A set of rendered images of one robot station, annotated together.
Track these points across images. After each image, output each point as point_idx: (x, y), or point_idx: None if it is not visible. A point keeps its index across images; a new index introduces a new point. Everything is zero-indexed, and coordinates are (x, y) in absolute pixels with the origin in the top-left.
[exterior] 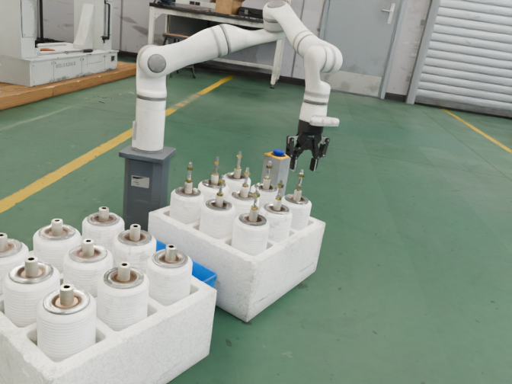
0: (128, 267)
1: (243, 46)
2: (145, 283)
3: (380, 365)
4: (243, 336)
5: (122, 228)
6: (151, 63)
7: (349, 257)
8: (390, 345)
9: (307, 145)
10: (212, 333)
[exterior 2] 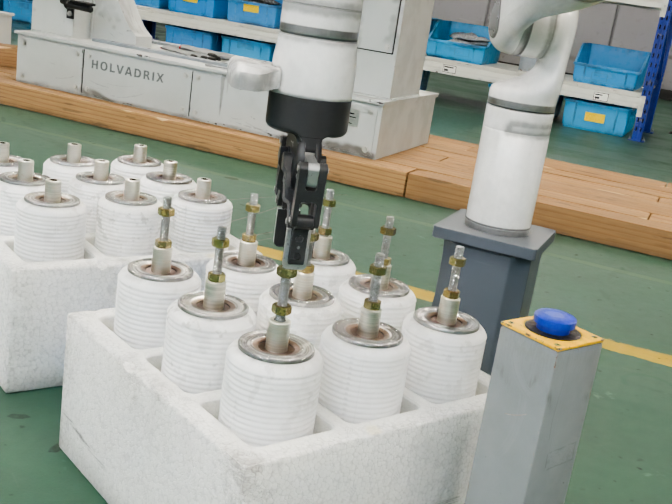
0: (19, 160)
1: None
2: (3, 184)
3: None
4: (23, 433)
5: (183, 211)
6: (490, 16)
7: None
8: None
9: (278, 163)
10: (56, 408)
